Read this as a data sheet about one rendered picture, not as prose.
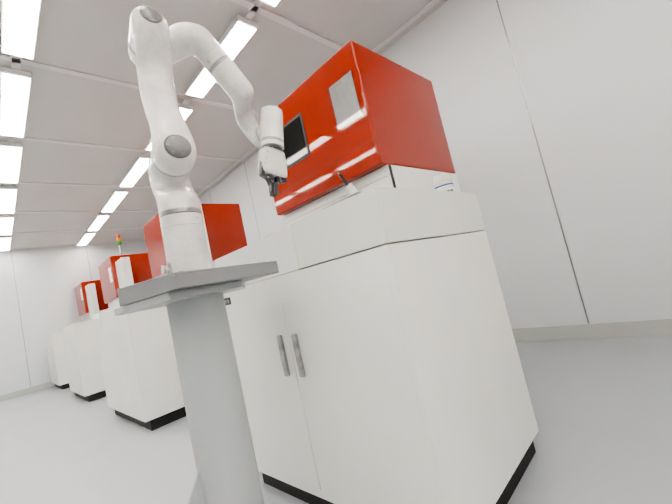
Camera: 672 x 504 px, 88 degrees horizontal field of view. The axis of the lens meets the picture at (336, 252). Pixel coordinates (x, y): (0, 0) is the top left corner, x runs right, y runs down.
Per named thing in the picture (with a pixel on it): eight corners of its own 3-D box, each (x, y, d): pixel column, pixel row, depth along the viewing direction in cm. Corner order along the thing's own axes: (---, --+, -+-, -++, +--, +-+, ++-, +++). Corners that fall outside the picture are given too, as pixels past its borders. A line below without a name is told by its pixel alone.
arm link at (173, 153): (193, 183, 113) (204, 165, 100) (152, 185, 106) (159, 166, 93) (163, 38, 115) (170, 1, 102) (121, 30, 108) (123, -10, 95)
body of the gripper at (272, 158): (278, 156, 131) (279, 184, 128) (254, 148, 124) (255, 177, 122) (289, 148, 126) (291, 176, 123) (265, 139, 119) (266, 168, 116)
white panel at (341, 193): (300, 278, 211) (286, 215, 215) (411, 249, 155) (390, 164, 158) (296, 279, 209) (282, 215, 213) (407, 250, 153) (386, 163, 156)
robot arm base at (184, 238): (168, 277, 90) (157, 208, 91) (147, 285, 104) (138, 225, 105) (234, 268, 104) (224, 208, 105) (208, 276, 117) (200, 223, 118)
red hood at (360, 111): (357, 213, 263) (339, 139, 268) (456, 173, 206) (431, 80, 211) (276, 216, 209) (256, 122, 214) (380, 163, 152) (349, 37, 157)
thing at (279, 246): (239, 288, 154) (233, 257, 155) (321, 265, 115) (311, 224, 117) (220, 292, 147) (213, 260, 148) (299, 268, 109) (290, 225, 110)
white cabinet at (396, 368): (350, 420, 189) (318, 274, 196) (545, 454, 122) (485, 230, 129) (248, 489, 144) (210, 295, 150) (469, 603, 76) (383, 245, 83)
